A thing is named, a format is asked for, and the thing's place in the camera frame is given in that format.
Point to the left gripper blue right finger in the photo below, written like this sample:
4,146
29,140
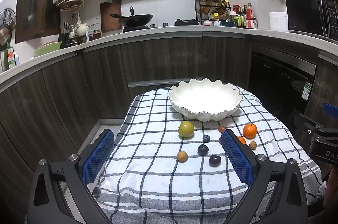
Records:
240,157

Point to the black microwave oven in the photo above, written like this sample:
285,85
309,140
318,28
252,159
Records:
313,17

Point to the white teapot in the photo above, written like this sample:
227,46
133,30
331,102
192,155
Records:
82,29

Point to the black spice rack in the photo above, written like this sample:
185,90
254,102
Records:
212,10

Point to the orange mandarin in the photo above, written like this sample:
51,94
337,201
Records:
250,131
242,140

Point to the person right hand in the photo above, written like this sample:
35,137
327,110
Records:
332,186

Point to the black wok pan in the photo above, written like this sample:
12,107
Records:
133,20

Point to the built-in black dishwasher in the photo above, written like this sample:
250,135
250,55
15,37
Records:
282,82

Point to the green dish tray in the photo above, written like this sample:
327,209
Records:
46,48

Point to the red cap sauce bottle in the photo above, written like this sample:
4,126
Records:
250,12

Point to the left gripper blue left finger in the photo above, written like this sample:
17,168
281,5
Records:
95,155

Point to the brown longan fruit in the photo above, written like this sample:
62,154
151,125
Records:
182,156
253,145

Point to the white rice cooker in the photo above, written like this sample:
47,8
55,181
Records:
278,21

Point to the red grape tomato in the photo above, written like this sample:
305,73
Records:
221,129

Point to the dark wood base cabinets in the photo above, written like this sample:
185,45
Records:
48,110

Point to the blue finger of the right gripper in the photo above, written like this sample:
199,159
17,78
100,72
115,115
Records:
330,110

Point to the white scalloped ceramic bowl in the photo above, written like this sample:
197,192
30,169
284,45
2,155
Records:
205,100

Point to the dark purple grape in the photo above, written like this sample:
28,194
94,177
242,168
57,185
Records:
215,160
203,150

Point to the blueberry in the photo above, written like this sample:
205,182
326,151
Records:
206,139

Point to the green round apple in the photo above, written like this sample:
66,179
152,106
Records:
186,129

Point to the white blue checkered cloth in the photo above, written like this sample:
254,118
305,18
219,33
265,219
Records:
143,182

